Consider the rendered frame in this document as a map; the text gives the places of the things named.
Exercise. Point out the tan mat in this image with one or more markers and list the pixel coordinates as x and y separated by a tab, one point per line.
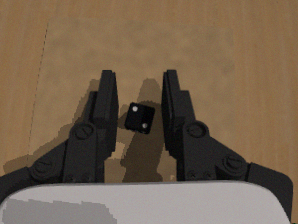
76	50

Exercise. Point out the black die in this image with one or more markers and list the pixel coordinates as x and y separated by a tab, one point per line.
139	118

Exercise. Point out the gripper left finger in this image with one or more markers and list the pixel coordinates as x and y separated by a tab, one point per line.
75	159

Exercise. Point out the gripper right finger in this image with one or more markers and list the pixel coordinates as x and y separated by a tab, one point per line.
203	157

